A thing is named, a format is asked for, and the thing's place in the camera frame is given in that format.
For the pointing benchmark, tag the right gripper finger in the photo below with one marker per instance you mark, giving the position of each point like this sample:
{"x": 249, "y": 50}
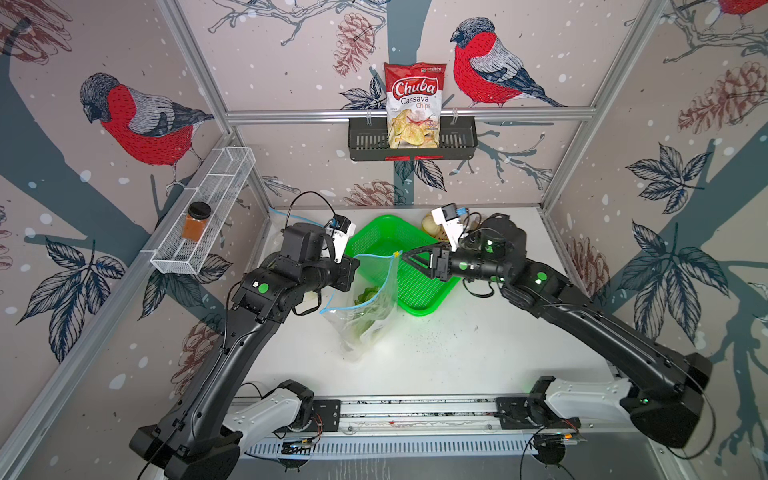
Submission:
{"x": 421, "y": 252}
{"x": 420, "y": 264}

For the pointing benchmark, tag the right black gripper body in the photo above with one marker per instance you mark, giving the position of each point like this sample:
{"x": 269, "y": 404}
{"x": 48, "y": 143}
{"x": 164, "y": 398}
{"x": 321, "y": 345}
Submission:
{"x": 466, "y": 265}

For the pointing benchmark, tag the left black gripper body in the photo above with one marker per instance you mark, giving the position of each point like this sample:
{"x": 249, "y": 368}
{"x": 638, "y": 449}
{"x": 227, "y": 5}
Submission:
{"x": 332, "y": 272}

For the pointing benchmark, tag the green plastic basket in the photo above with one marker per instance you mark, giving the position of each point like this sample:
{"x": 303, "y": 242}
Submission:
{"x": 385, "y": 235}

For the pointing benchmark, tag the clear zipper bag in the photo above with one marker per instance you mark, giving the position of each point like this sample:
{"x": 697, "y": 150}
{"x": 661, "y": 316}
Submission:
{"x": 338, "y": 307}

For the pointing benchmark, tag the chinese cabbage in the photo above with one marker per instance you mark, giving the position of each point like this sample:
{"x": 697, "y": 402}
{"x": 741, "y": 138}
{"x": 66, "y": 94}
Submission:
{"x": 367, "y": 300}
{"x": 365, "y": 329}

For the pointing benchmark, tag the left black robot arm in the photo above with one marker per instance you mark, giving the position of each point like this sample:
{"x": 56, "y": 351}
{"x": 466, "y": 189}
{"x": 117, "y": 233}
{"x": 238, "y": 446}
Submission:
{"x": 201, "y": 437}

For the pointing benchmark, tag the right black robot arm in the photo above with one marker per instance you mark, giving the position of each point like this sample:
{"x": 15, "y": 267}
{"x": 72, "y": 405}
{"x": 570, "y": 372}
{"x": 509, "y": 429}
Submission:
{"x": 666, "y": 397}

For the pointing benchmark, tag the red Chuba chips bag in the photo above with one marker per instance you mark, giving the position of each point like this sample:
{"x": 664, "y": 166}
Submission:
{"x": 413, "y": 104}

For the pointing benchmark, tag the yellow bamboo steamer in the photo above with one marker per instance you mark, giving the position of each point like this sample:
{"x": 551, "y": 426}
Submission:
{"x": 433, "y": 229}

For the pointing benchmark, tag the orange spice jar black lid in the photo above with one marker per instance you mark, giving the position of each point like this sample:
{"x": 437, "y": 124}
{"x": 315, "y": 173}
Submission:
{"x": 197, "y": 216}

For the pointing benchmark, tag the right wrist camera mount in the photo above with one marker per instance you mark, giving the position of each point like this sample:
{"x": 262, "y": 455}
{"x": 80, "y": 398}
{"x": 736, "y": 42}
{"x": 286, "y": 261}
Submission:
{"x": 449, "y": 217}

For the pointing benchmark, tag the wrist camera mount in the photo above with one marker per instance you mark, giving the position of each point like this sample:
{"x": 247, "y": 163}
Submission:
{"x": 340, "y": 229}
{"x": 449, "y": 217}

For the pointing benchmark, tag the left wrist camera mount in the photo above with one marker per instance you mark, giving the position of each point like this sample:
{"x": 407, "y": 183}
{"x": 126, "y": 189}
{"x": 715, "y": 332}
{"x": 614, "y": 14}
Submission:
{"x": 340, "y": 229}

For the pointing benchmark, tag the black hanging wire basket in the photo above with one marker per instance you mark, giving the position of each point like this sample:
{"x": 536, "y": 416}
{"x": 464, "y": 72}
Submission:
{"x": 368, "y": 141}

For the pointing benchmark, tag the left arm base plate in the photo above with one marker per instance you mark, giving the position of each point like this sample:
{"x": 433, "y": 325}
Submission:
{"x": 321, "y": 415}

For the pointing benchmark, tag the white wire shelf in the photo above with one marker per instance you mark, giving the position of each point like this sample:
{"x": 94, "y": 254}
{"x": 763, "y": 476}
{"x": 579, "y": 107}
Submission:
{"x": 186, "y": 246}

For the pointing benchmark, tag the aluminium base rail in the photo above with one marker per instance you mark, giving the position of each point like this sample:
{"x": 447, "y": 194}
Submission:
{"x": 381, "y": 427}

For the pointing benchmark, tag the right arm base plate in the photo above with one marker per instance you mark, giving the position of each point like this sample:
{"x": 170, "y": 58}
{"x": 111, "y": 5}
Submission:
{"x": 518, "y": 412}

